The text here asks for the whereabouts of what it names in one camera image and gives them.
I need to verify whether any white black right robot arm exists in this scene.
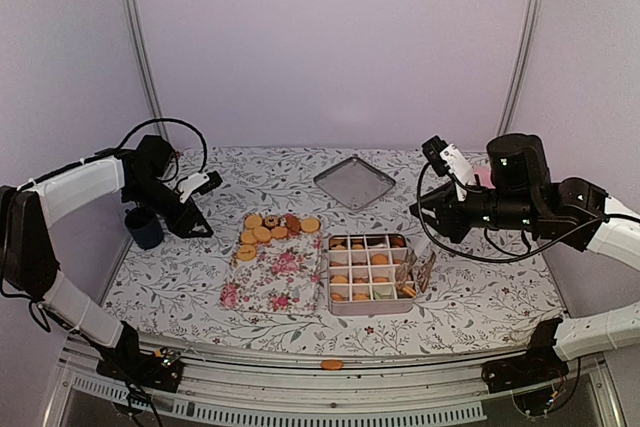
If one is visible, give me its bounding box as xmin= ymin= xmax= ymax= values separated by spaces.
xmin=410 ymin=133 xmax=639 ymax=393

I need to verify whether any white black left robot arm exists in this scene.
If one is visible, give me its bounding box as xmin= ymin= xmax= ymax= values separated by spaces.
xmin=1 ymin=135 xmax=222 ymax=393

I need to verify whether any pink plastic plate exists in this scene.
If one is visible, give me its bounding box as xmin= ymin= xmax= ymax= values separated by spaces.
xmin=473 ymin=166 xmax=495 ymax=189

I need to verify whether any aluminium right corner post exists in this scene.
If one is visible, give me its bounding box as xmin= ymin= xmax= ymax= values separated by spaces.
xmin=495 ymin=0 xmax=543 ymax=137

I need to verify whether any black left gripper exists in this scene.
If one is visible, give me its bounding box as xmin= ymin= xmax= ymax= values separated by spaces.
xmin=125 ymin=176 xmax=214 ymax=237

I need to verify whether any aluminium front rail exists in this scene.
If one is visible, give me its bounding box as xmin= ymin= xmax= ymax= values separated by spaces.
xmin=43 ymin=335 xmax=626 ymax=426

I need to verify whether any floral cookie tray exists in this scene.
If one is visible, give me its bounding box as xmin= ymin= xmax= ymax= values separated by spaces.
xmin=219 ymin=213 xmax=323 ymax=315

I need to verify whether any pink divided cookie tin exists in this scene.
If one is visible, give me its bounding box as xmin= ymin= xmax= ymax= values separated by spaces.
xmin=327 ymin=233 xmax=417 ymax=317

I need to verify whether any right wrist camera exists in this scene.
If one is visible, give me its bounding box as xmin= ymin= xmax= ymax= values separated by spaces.
xmin=422 ymin=136 xmax=475 ymax=201

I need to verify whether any chocolate sprinkled donut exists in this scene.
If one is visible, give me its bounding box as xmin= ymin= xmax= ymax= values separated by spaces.
xmin=264 ymin=215 xmax=281 ymax=229

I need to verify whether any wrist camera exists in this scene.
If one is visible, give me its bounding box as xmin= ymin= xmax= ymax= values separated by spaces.
xmin=175 ymin=171 xmax=222 ymax=203
xmin=422 ymin=136 xmax=475 ymax=201

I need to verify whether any green round cookie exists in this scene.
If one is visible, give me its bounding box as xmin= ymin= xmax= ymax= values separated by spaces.
xmin=372 ymin=285 xmax=396 ymax=301

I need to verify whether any aluminium corner post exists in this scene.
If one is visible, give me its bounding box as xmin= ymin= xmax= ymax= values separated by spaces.
xmin=495 ymin=0 xmax=543 ymax=137
xmin=122 ymin=0 xmax=163 ymax=120

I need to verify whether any dark blue cup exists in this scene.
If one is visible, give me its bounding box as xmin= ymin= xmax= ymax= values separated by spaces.
xmin=124 ymin=206 xmax=164 ymax=250

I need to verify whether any fallen orange cookie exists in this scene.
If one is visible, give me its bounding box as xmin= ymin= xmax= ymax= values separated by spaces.
xmin=321 ymin=359 xmax=344 ymax=371

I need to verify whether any aluminium left corner post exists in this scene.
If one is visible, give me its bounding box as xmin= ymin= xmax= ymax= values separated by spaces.
xmin=122 ymin=0 xmax=163 ymax=120

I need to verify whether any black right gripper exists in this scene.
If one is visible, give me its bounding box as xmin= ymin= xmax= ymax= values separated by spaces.
xmin=411 ymin=178 xmax=539 ymax=243

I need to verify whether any silver metal tin lid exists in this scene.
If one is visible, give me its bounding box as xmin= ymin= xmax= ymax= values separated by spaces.
xmin=313 ymin=155 xmax=396 ymax=211

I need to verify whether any dotted tan sandwich cookie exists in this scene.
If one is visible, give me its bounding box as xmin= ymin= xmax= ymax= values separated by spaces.
xmin=396 ymin=286 xmax=416 ymax=298

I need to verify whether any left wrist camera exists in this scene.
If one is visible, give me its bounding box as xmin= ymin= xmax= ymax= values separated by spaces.
xmin=175 ymin=171 xmax=222 ymax=203

